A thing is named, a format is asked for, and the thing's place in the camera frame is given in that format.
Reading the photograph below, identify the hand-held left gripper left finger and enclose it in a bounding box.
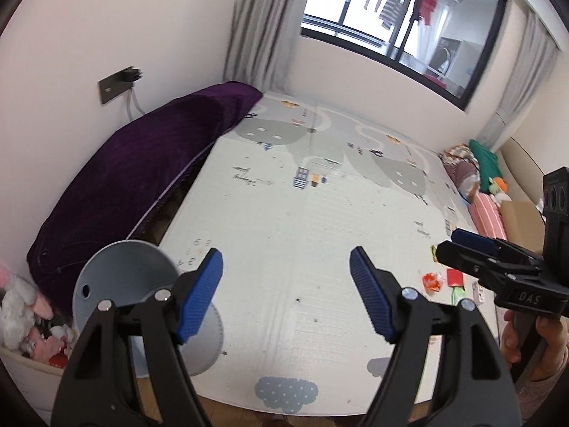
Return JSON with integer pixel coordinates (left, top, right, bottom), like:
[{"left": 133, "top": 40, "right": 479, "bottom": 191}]
[{"left": 50, "top": 247, "right": 224, "bottom": 427}]

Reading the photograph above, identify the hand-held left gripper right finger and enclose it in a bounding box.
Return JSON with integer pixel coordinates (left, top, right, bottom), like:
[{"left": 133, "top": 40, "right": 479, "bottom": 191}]
[{"left": 349, "top": 246, "right": 523, "bottom": 427}]

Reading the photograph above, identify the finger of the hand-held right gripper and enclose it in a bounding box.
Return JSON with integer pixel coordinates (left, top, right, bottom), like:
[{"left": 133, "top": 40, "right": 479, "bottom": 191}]
[
  {"left": 451, "top": 228, "right": 545, "bottom": 264},
  {"left": 435, "top": 240, "right": 545, "bottom": 296}
]

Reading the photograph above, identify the grey round trash bin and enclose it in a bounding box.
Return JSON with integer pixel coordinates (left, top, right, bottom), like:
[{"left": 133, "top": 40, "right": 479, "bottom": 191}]
[{"left": 72, "top": 239, "right": 223, "bottom": 376}]

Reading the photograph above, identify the person's right forearm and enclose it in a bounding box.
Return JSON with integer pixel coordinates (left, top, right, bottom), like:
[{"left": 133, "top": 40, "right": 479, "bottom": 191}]
[{"left": 516, "top": 367, "right": 569, "bottom": 423}]

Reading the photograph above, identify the person's right hand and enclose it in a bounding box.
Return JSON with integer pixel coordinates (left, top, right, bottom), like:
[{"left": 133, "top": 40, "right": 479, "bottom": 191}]
[{"left": 501, "top": 309, "right": 569, "bottom": 383}]

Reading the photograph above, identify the pink striped pillow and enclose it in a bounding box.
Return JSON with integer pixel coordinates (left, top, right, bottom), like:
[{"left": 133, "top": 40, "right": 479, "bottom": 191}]
[{"left": 469, "top": 191, "right": 507, "bottom": 241}]

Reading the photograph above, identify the crumpled red wrapper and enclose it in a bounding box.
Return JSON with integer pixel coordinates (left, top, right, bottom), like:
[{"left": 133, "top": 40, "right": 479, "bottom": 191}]
[{"left": 421, "top": 271, "right": 444, "bottom": 293}]

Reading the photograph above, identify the cardboard box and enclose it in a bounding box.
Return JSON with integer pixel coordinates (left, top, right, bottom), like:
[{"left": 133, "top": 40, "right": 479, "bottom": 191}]
[{"left": 500, "top": 200, "right": 545, "bottom": 254}]

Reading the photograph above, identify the patterned folded quilt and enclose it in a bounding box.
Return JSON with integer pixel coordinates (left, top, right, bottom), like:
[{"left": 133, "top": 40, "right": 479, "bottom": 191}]
[{"left": 438, "top": 144, "right": 481, "bottom": 203}]

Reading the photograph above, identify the green plush cloth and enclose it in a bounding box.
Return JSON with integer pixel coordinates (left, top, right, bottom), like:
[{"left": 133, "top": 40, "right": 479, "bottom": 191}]
[{"left": 469, "top": 139, "right": 503, "bottom": 192}]

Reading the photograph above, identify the beige padded headboard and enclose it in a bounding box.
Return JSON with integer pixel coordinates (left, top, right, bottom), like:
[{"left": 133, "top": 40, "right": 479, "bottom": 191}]
[{"left": 500, "top": 138, "right": 552, "bottom": 214}]

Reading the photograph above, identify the grey curtain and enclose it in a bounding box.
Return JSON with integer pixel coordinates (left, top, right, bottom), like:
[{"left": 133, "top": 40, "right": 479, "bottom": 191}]
[
  {"left": 478, "top": 9, "right": 561, "bottom": 152},
  {"left": 222, "top": 0, "right": 318, "bottom": 94}
]

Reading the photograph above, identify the white washing machine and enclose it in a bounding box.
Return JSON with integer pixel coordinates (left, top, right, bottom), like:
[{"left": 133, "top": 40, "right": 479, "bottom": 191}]
[{"left": 438, "top": 38, "right": 463, "bottom": 76}]

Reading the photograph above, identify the pile of plush toys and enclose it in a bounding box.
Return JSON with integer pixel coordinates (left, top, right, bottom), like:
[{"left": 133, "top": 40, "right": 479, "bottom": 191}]
[{"left": 0, "top": 262, "right": 77, "bottom": 368}]

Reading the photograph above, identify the white framed toy holder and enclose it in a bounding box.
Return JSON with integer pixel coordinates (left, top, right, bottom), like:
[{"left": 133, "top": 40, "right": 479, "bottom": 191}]
[{"left": 0, "top": 344, "right": 67, "bottom": 414}]

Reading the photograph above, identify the black framed window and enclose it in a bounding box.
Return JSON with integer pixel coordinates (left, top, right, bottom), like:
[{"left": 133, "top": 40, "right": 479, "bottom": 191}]
[{"left": 300, "top": 0, "right": 508, "bottom": 112}]

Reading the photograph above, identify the grey power cable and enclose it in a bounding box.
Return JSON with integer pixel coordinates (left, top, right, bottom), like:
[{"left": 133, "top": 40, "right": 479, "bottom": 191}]
[{"left": 126, "top": 90, "right": 145, "bottom": 121}]

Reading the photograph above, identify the dark wall socket plate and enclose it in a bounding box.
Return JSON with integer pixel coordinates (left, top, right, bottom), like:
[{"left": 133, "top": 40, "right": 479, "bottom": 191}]
[{"left": 99, "top": 68, "right": 134, "bottom": 105}]

